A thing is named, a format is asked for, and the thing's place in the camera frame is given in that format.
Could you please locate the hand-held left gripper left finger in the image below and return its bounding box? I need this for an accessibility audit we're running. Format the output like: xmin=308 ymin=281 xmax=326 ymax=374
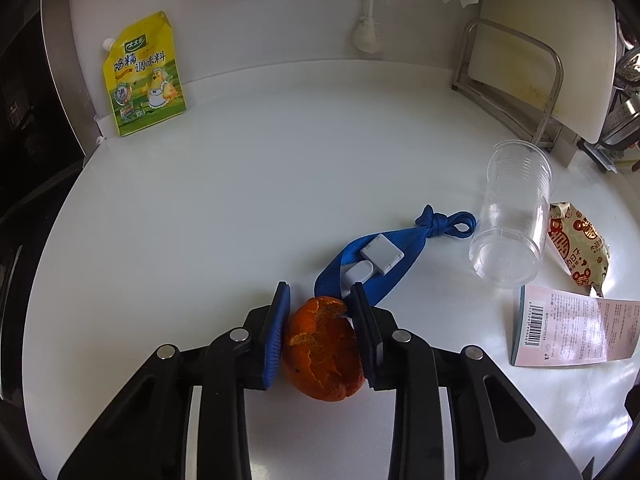
xmin=57 ymin=281 xmax=292 ymax=480

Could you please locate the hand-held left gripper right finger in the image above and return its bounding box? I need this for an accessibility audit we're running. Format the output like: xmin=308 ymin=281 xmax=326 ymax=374
xmin=348 ymin=282 xmax=571 ymax=480

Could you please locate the orange peel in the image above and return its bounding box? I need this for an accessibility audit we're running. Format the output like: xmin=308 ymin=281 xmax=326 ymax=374
xmin=281 ymin=295 xmax=365 ymax=402

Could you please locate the clear plastic cup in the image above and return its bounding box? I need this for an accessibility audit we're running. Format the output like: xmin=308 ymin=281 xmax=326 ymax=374
xmin=468 ymin=139 xmax=554 ymax=289

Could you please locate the pink printed packet with barcode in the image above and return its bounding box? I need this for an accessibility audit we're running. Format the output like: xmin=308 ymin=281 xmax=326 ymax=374
xmin=510 ymin=283 xmax=640 ymax=369

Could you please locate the patterned snack wrapper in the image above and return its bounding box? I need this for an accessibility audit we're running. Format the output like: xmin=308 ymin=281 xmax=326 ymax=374
xmin=547 ymin=200 xmax=612 ymax=299

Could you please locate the yellow seasoning pouch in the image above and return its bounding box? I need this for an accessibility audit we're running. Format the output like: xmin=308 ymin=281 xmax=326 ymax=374
xmin=101 ymin=10 xmax=189 ymax=138

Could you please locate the metal cutting board rack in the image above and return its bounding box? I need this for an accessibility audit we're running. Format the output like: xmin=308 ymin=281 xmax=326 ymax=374
xmin=452 ymin=17 xmax=566 ymax=154

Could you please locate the black steel stove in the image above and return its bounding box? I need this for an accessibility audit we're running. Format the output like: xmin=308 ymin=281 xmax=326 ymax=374
xmin=0 ymin=0 xmax=102 ymax=321

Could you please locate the white cutting board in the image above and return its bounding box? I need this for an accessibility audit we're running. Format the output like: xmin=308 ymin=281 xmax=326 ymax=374
xmin=472 ymin=0 xmax=619 ymax=145

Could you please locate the blue lanyard with grey clip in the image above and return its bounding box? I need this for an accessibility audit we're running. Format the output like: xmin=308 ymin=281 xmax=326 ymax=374
xmin=313 ymin=204 xmax=478 ymax=309

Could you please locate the blue handled bottle brush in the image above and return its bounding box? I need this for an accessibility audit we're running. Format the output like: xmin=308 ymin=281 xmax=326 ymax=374
xmin=349 ymin=0 xmax=384 ymax=55

